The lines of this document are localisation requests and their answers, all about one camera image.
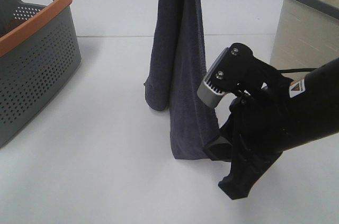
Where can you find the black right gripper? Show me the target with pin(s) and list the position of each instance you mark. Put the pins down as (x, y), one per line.
(244, 141)

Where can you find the dark grey towel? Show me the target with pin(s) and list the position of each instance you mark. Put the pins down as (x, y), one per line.
(177, 67)

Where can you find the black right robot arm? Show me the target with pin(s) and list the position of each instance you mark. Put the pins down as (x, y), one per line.
(312, 108)

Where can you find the beige bin with grey rim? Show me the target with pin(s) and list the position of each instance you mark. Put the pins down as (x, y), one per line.
(307, 34)

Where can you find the grey basket with orange rim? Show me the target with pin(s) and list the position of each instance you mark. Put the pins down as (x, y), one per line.
(39, 53)

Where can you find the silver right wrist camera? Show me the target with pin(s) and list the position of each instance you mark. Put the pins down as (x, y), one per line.
(211, 91)

